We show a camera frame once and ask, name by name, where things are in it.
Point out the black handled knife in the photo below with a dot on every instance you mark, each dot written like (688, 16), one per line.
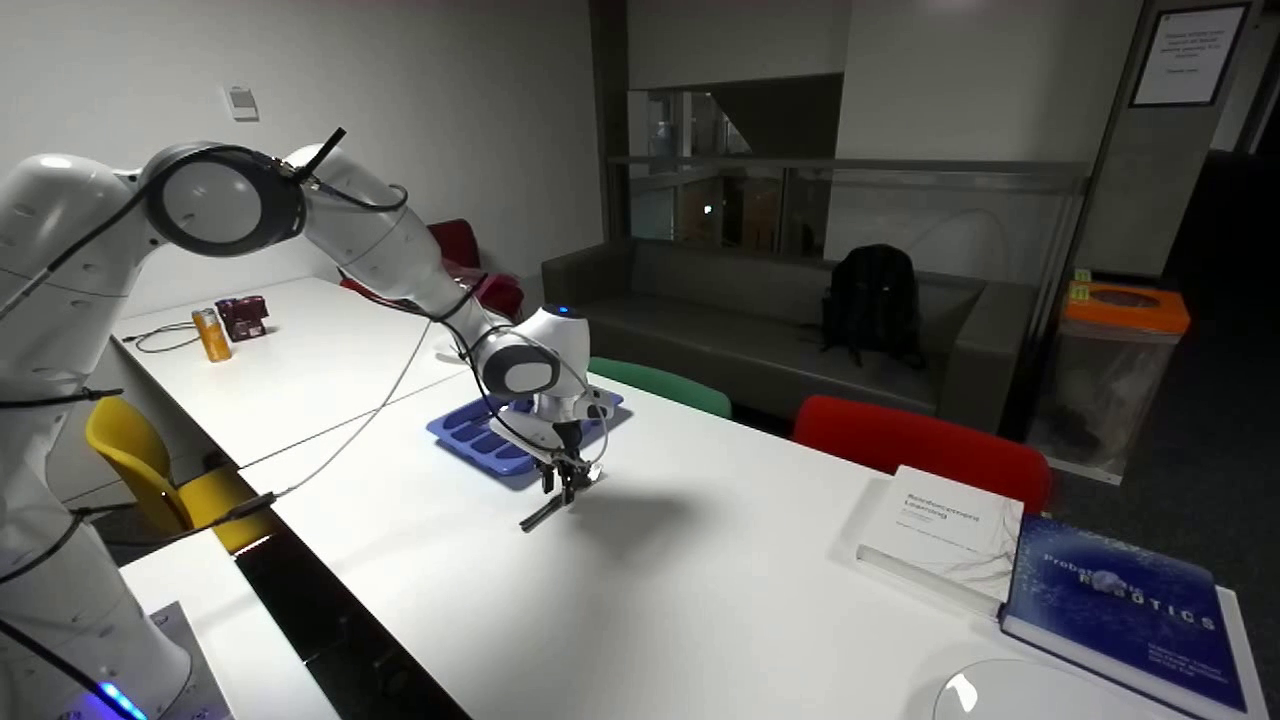
(552, 507)

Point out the black backpack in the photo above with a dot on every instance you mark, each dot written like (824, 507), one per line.
(873, 307)

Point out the blue book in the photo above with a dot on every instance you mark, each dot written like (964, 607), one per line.
(1124, 614)

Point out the dark red box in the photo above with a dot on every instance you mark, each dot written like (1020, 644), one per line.
(245, 319)

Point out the yellow chair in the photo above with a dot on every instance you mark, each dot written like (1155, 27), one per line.
(139, 454)

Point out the red chair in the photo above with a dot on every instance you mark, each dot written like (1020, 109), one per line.
(886, 439)

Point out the wall notice sign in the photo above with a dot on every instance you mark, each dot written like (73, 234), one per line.
(1188, 54)

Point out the orange bottle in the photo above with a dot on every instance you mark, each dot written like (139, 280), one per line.
(210, 335)

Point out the grey round plate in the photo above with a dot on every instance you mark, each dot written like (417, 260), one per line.
(1007, 688)

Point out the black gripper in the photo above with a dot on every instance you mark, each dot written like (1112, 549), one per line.
(569, 466)

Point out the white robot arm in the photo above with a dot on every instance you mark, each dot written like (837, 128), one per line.
(73, 237)

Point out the blue plastic cutlery tray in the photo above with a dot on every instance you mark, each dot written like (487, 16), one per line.
(469, 435)

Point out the bin with orange lid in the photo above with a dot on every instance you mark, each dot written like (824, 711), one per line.
(1107, 367)

